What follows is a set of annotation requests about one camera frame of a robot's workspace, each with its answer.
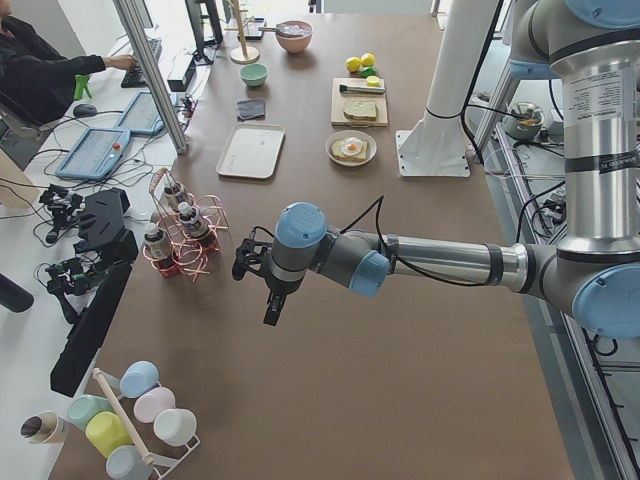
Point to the mint green bowl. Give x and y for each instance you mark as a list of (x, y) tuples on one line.
[(253, 75)]

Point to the blue teach pendant near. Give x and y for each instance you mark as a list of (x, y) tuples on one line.
[(95, 154)]

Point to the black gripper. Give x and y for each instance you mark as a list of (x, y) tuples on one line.
[(278, 291)]

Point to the aluminium frame post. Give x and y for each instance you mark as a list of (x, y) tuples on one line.
[(131, 21)]

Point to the seated person in black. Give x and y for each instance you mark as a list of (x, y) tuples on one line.
[(36, 80)]

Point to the yellow cup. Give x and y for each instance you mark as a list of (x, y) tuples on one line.
[(106, 432)]

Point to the pink cup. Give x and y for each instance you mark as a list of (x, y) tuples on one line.
[(149, 405)]

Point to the whole yellow lemon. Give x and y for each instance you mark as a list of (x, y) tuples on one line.
[(367, 60), (353, 64)]

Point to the white round plate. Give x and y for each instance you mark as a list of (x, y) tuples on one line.
[(372, 148)]

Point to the mint green cup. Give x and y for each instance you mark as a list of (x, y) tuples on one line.
[(85, 407)]

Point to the steel knife black tip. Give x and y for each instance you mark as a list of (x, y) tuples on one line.
[(365, 90)]

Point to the tea bottle white cap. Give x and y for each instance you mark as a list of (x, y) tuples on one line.
[(193, 224)]

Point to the brown paper cup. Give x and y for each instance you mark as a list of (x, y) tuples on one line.
[(45, 428)]

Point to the light blue cup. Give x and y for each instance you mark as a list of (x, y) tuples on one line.
[(140, 377)]

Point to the plain bread slice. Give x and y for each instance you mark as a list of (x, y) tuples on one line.
[(363, 110)]

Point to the wooden cutting board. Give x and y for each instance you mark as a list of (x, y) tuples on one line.
[(338, 99)]

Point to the metal ice scoop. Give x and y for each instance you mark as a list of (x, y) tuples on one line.
[(286, 30)]

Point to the blue teach pendant far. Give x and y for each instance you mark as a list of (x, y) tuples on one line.
[(141, 116)]

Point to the half cut lemon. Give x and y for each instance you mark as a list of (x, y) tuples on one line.
[(373, 81)]

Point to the wooden mug tree stand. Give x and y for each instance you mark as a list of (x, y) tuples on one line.
[(244, 54)]

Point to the wooden rack handle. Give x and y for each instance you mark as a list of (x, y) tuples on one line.
[(109, 394)]

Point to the black computer mouse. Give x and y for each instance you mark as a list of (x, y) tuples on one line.
[(84, 110)]

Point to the copper wire bottle rack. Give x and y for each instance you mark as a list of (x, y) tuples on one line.
[(189, 257)]

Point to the bread slice with egg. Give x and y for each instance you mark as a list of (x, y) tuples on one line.
[(336, 152)]

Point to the green lime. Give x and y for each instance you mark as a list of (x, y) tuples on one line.
[(368, 71)]

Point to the folded grey cloth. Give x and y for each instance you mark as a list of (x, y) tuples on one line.
[(249, 109)]

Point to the white cup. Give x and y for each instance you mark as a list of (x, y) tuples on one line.
[(175, 426)]

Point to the grey blue cup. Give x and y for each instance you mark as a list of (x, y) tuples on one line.
[(125, 463)]

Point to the blue teach pendant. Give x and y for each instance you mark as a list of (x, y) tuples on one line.
[(95, 154), (141, 116)]

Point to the plastic fried egg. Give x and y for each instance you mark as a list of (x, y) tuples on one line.
[(352, 146)]

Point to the cream rabbit tray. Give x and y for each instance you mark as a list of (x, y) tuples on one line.
[(251, 151)]

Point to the pink bowl of ice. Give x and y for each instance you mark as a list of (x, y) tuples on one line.
[(295, 45)]

